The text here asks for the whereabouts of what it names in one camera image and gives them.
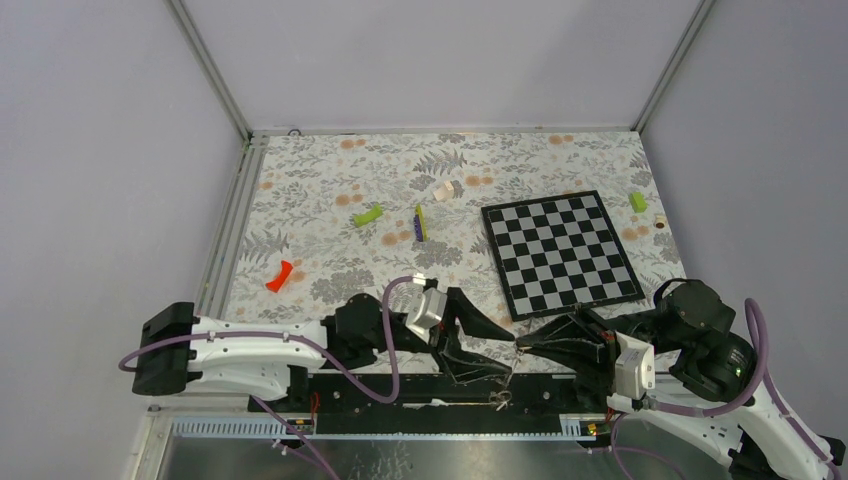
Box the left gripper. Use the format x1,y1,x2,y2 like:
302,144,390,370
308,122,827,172
370,291,515,382

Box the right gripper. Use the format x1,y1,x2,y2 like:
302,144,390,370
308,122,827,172
514,299,658,388

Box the large silver keyring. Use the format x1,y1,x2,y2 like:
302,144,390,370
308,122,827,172
489,350,523,411

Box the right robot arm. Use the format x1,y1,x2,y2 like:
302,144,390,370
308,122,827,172
517,278,846,479

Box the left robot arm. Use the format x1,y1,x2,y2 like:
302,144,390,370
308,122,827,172
119,282,515,411

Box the black white chessboard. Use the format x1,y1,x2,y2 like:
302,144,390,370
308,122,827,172
481,190,645,321

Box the small green block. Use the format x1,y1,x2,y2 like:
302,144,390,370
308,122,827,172
628,191,648,213

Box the cream toy block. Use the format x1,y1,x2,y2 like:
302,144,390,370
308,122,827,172
433,181,456,202

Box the green curved block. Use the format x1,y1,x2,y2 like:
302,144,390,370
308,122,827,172
352,204,383,228

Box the floral table mat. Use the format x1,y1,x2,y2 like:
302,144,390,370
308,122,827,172
221,132,687,336

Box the red curved block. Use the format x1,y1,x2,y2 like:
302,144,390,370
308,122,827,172
265,260,294,293

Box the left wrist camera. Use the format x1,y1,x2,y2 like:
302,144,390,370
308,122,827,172
405,273,448,342

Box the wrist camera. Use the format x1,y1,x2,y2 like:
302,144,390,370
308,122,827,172
405,273,448,342
613,332,656,400

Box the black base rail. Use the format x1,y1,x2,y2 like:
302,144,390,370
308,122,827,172
248,373,608,437

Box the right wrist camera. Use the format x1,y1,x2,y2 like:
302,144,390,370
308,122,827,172
613,332,656,400

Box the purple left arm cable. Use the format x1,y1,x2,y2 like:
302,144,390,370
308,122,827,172
118,276,415,480

